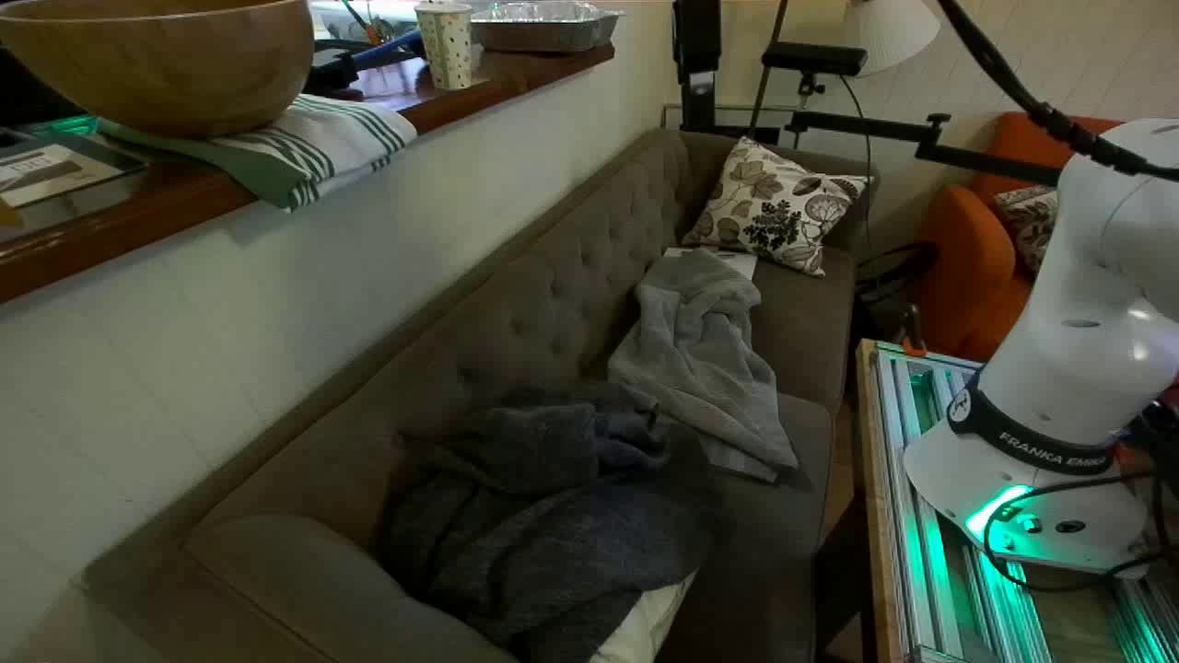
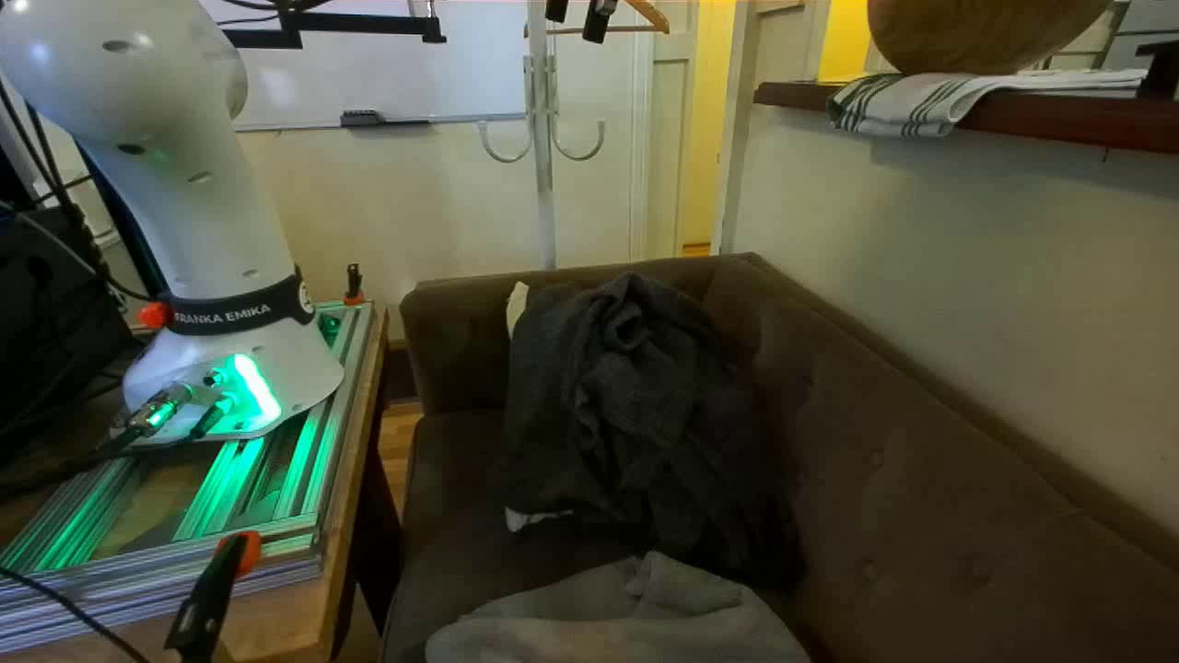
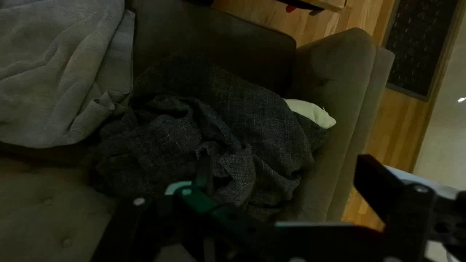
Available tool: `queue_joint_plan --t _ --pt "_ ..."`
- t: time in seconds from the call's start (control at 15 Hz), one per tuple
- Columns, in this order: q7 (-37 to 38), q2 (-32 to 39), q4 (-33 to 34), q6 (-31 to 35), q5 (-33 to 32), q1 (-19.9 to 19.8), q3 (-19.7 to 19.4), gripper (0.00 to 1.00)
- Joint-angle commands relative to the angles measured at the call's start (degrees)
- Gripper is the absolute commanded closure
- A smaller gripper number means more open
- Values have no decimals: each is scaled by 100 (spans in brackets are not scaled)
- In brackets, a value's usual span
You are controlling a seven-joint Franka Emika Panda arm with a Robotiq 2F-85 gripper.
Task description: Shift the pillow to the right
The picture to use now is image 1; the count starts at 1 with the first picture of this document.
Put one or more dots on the patterned paper cup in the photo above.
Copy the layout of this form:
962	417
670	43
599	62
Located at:
445	43

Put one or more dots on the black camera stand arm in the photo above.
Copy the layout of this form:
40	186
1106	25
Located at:
826	51

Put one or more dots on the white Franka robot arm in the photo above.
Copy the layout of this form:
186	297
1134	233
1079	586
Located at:
1020	461

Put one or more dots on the wooden bowl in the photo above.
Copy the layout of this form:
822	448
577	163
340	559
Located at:
178	68

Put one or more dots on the light grey blanket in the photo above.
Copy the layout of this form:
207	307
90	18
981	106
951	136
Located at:
688	356

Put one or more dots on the aluminium rail robot base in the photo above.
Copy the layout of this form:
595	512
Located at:
933	595

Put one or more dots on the wooden shelf ledge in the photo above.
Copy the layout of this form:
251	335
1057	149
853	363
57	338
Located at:
165	186

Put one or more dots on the floral patterned cushion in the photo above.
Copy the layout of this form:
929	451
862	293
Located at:
773	206

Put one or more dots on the patterned cushion on armchair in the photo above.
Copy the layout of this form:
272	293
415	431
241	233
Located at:
1030	213

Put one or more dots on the white pillow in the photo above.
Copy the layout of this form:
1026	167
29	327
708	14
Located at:
644	628

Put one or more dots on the dark grey blanket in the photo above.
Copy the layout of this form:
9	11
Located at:
547	515

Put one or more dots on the white lamp shade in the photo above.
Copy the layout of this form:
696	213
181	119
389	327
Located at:
889	30

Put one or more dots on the green striped kitchen towel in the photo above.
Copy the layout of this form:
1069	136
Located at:
313	149

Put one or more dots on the orange armchair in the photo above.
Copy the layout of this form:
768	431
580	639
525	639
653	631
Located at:
976	283

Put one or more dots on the metal baking tray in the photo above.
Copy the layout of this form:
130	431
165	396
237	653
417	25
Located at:
541	25

